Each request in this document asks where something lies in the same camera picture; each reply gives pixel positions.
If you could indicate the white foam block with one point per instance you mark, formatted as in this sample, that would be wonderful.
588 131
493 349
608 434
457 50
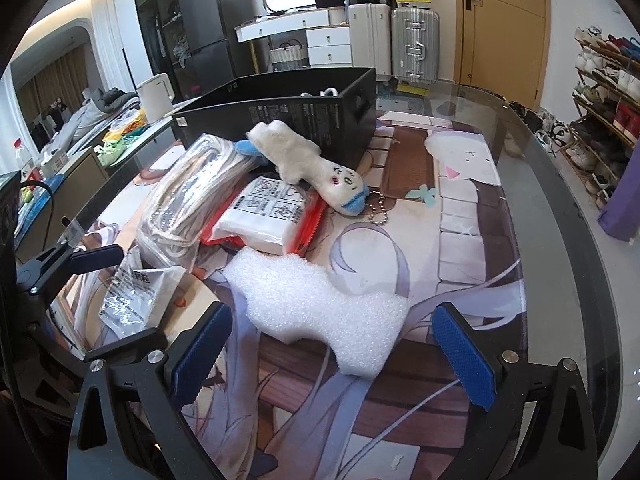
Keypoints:
289 299

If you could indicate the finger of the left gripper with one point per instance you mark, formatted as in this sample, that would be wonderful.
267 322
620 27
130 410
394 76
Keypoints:
52 268

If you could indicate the grey side cabinet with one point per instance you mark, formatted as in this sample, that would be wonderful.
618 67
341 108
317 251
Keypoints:
79 180

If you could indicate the anime printed desk mat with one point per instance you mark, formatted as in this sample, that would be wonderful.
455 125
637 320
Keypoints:
331 370

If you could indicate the white drawer desk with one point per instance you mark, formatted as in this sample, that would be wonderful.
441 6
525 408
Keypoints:
326 34

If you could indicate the tan wooden door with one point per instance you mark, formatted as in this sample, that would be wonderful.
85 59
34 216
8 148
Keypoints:
502 46

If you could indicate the black glass display cabinet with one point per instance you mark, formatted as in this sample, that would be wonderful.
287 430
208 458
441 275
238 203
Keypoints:
164 37

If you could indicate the white suitcase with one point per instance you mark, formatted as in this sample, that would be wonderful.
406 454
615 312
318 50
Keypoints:
369 30

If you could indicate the white electric kettle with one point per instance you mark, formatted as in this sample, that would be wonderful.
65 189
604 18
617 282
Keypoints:
156 95

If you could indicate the wooden shoe rack with shoes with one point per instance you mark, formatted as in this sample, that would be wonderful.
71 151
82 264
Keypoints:
606 97

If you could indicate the white tissue pack red wrapper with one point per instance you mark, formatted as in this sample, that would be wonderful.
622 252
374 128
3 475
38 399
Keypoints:
267 215

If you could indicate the white plush toy blue cap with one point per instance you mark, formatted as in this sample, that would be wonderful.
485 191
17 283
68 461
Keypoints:
299 159

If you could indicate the black refrigerator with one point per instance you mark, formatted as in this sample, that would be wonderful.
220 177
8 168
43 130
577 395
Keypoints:
218 56

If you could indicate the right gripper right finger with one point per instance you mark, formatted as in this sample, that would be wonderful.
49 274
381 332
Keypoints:
560 442

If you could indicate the clear printed plastic bag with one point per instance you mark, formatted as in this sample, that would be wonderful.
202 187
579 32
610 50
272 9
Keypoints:
137 297

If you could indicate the woven basket bag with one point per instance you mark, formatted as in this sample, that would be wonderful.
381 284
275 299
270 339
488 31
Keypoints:
292 55

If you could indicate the silver suitcase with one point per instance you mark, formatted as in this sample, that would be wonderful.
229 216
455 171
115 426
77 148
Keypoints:
415 45

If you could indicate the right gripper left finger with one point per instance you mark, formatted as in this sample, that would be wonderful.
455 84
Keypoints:
128 422

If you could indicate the purple paper bag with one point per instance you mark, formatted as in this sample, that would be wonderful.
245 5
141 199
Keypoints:
620 218

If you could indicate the black cardboard box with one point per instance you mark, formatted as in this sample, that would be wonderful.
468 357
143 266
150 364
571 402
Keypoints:
332 107

